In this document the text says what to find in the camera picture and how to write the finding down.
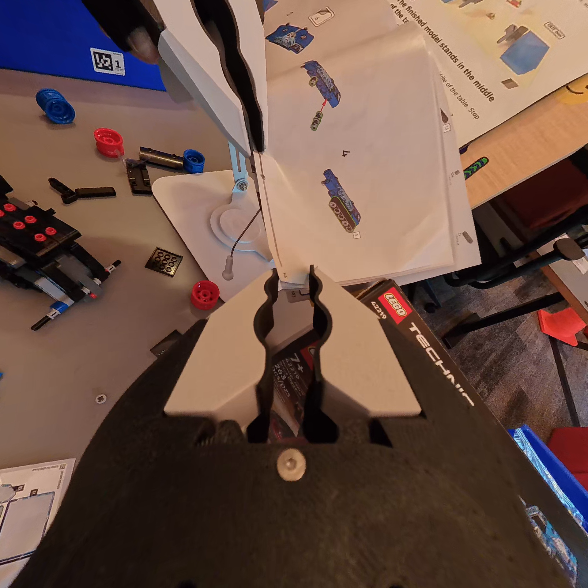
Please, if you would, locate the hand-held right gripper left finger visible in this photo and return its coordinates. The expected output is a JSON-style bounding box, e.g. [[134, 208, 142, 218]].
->
[[164, 269, 279, 442]]

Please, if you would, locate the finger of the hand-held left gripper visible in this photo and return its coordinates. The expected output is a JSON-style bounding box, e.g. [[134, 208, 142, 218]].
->
[[153, 0, 254, 158], [192, 0, 269, 154]]

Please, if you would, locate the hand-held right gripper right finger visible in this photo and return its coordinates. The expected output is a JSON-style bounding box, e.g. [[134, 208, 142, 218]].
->
[[303, 266, 422, 443]]

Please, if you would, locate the instruction booklet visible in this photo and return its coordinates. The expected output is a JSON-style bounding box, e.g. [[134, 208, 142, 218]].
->
[[255, 0, 482, 290]]

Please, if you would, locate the black block with red pins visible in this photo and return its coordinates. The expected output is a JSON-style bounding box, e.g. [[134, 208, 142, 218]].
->
[[0, 198, 82, 259]]

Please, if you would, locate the grey desk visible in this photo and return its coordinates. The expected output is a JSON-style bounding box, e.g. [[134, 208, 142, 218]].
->
[[0, 69, 258, 584]]

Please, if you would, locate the person's left hand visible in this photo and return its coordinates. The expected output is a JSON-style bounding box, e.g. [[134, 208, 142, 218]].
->
[[128, 26, 161, 64]]

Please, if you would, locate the black smooth square tile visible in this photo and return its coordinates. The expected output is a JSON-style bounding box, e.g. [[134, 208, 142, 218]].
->
[[151, 330, 183, 357]]

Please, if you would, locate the blue storage bin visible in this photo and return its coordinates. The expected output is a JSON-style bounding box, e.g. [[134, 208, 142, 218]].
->
[[0, 0, 168, 91], [507, 425, 588, 533]]

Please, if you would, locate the dark toy set box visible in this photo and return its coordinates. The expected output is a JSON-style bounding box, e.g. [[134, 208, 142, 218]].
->
[[270, 278, 582, 588]]

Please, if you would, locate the red wheel rim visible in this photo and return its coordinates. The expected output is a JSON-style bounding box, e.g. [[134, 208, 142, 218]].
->
[[94, 128, 125, 159], [190, 280, 221, 310]]

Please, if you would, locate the black beam with holes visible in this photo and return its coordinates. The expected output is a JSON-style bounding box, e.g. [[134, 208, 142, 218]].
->
[[139, 146, 185, 169]]

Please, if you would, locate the black studded square plate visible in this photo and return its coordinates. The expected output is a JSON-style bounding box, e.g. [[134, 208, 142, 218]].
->
[[145, 247, 183, 277]]

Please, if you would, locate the white book stand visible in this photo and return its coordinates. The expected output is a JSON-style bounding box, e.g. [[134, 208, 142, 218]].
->
[[152, 73, 588, 301]]

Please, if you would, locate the orange plastic object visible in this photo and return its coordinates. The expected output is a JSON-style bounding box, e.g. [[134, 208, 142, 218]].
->
[[537, 308, 588, 348]]

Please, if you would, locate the red cloth bag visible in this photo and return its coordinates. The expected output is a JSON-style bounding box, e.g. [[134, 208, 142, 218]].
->
[[549, 427, 588, 478]]

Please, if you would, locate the colourful sticker sheet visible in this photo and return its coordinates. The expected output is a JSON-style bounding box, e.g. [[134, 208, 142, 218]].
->
[[0, 458, 76, 567]]

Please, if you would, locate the large printed instruction sheet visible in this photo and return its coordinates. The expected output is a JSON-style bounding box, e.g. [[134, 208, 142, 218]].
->
[[390, 0, 588, 148]]

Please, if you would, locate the black frame piece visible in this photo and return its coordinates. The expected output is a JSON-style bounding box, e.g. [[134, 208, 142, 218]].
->
[[126, 158, 153, 195]]

